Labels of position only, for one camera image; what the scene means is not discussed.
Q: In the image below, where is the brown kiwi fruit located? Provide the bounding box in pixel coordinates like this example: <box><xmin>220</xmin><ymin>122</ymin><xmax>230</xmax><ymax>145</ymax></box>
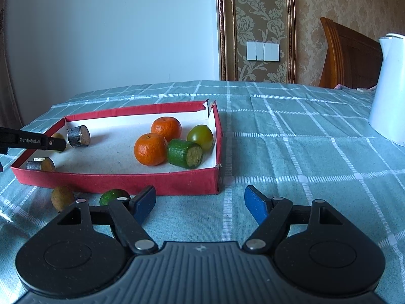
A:
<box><xmin>51</xmin><ymin>186</ymin><xmax>76</xmax><ymax>213</ymax></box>
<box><xmin>51</xmin><ymin>133</ymin><xmax>67</xmax><ymax>154</ymax></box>

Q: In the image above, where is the dark piece with yellow end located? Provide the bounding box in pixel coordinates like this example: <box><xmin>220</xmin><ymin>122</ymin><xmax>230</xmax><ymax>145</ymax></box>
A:
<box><xmin>26</xmin><ymin>157</ymin><xmax>56</xmax><ymax>172</ymax></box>

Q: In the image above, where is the brown curtain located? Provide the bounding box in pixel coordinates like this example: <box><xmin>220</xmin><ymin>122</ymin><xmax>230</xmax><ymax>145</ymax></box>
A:
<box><xmin>0</xmin><ymin>0</ymin><xmax>24</xmax><ymax>130</ymax></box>

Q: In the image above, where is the red cardboard box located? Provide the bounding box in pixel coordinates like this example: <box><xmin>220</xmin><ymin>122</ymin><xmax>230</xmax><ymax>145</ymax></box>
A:
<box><xmin>10</xmin><ymin>100</ymin><xmax>222</xmax><ymax>196</ymax></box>

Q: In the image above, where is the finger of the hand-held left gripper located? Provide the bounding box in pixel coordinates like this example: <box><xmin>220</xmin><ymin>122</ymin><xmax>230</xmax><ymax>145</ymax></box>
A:
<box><xmin>41</xmin><ymin>137</ymin><xmax>67</xmax><ymax>152</ymax></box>

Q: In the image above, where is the dark eggplant piece in tray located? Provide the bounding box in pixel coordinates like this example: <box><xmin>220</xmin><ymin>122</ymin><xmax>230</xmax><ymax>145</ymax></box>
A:
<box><xmin>67</xmin><ymin>125</ymin><xmax>91</xmax><ymax>148</ymax></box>

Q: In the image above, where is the white kettle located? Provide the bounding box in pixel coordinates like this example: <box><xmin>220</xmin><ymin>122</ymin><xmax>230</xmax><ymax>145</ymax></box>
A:
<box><xmin>369</xmin><ymin>33</ymin><xmax>405</xmax><ymax>146</ymax></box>

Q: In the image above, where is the green checked tablecloth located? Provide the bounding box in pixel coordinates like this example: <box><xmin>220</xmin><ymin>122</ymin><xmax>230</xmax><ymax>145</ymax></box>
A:
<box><xmin>0</xmin><ymin>81</ymin><xmax>405</xmax><ymax>304</ymax></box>

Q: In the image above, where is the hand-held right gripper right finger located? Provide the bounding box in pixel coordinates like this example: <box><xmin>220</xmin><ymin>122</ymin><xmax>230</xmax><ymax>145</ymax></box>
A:
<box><xmin>242</xmin><ymin>185</ymin><xmax>337</xmax><ymax>255</ymax></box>

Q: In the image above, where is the wooden chair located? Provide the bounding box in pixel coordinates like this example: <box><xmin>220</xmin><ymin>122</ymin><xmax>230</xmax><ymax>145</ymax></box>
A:
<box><xmin>318</xmin><ymin>17</ymin><xmax>383</xmax><ymax>90</ymax></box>

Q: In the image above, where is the orange mandarin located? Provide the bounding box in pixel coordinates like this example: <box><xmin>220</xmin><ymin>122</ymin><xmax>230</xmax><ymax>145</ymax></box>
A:
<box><xmin>151</xmin><ymin>117</ymin><xmax>183</xmax><ymax>143</ymax></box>
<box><xmin>134</xmin><ymin>133</ymin><xmax>168</xmax><ymax>166</ymax></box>

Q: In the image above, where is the green tomato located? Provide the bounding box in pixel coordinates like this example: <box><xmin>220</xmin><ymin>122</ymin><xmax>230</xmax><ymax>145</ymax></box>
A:
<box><xmin>187</xmin><ymin>125</ymin><xmax>214</xmax><ymax>153</ymax></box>

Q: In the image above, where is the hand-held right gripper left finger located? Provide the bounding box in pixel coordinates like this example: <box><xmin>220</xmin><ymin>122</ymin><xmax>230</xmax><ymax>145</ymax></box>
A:
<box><xmin>57</xmin><ymin>185</ymin><xmax>159</xmax><ymax>255</ymax></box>

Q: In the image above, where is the green cucumber piece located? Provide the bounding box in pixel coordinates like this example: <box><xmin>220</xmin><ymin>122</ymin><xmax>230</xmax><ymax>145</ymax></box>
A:
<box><xmin>99</xmin><ymin>189</ymin><xmax>130</xmax><ymax>206</ymax></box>
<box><xmin>167</xmin><ymin>139</ymin><xmax>203</xmax><ymax>169</ymax></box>

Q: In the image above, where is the gold wall panel frame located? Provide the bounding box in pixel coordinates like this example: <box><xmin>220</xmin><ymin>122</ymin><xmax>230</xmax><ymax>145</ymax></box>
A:
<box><xmin>214</xmin><ymin>0</ymin><xmax>296</xmax><ymax>83</ymax></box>

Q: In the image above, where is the white wall switch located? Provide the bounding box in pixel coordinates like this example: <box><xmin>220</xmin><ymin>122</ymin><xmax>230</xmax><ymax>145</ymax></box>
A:
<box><xmin>246</xmin><ymin>41</ymin><xmax>280</xmax><ymax>61</ymax></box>

